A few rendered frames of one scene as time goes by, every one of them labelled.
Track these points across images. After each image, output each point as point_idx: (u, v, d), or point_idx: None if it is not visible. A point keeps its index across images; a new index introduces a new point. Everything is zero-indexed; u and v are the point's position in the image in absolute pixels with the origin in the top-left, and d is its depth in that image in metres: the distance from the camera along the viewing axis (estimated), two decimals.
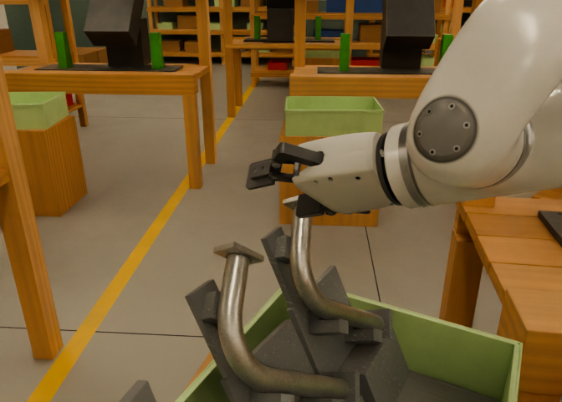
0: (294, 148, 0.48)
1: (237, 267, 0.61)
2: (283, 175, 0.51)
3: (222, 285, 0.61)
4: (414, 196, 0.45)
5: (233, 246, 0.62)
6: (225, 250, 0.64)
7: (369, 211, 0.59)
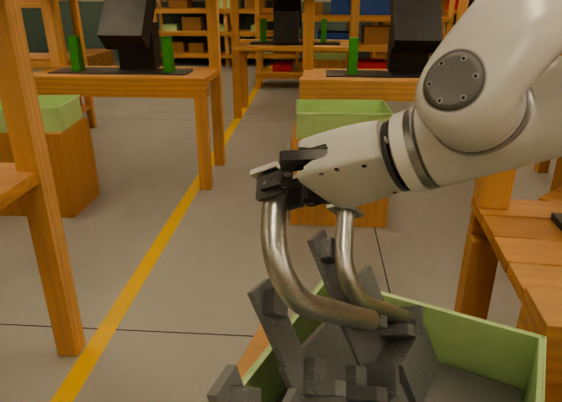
0: (293, 153, 0.51)
1: None
2: (290, 182, 0.53)
3: (263, 208, 0.57)
4: (421, 179, 0.46)
5: (273, 169, 0.58)
6: (261, 174, 0.60)
7: None
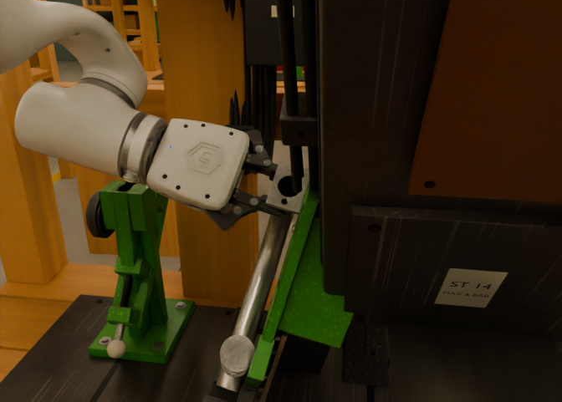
0: (247, 132, 0.60)
1: (280, 185, 0.58)
2: None
3: (293, 191, 0.61)
4: None
5: (288, 174, 0.56)
6: (304, 180, 0.56)
7: (223, 230, 0.56)
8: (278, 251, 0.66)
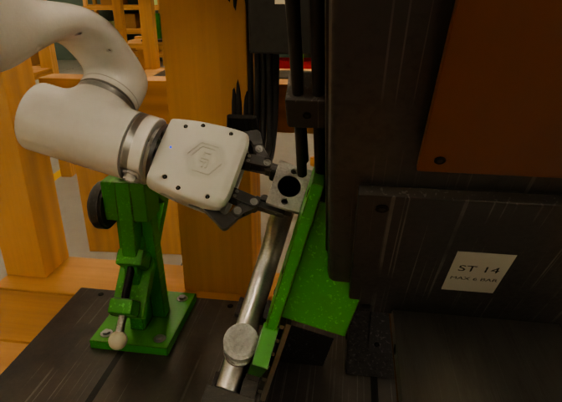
0: (247, 132, 0.60)
1: (280, 185, 0.58)
2: None
3: (293, 191, 0.61)
4: None
5: (288, 174, 0.56)
6: (304, 180, 0.56)
7: (223, 230, 0.56)
8: (278, 252, 0.66)
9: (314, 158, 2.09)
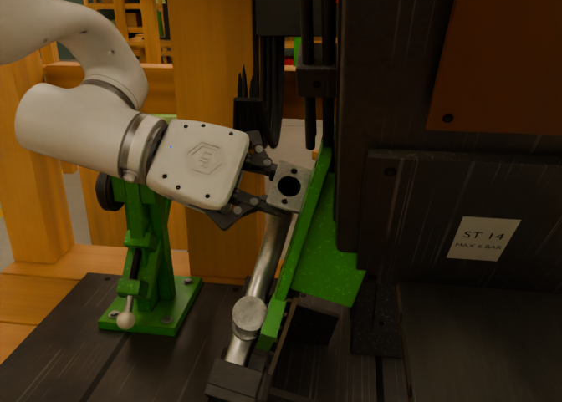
0: (247, 132, 0.60)
1: (280, 185, 0.58)
2: None
3: (293, 192, 0.61)
4: None
5: (288, 174, 0.56)
6: (304, 180, 0.56)
7: (223, 230, 0.56)
8: (278, 253, 0.66)
9: (315, 152, 2.10)
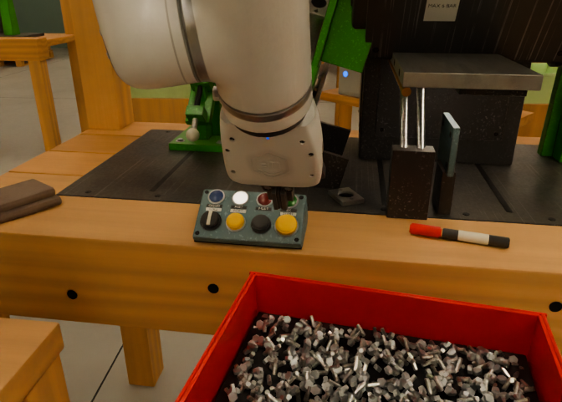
0: (323, 168, 0.53)
1: None
2: None
3: None
4: None
5: None
6: None
7: None
8: None
9: (323, 92, 2.36)
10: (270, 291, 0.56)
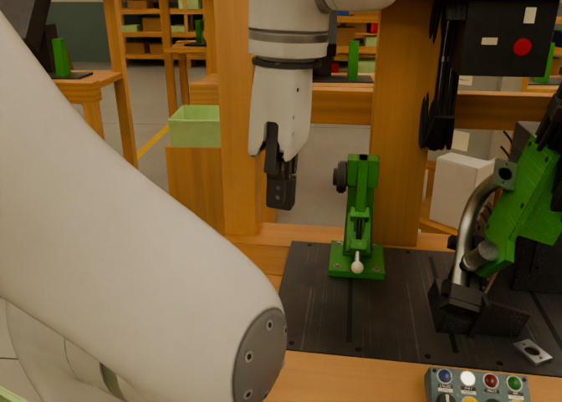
0: (268, 160, 0.51)
1: (493, 173, 0.93)
2: (288, 170, 0.55)
3: None
4: (323, 39, 0.49)
5: (503, 165, 0.90)
6: (513, 170, 0.90)
7: None
8: (476, 219, 1.00)
9: None
10: None
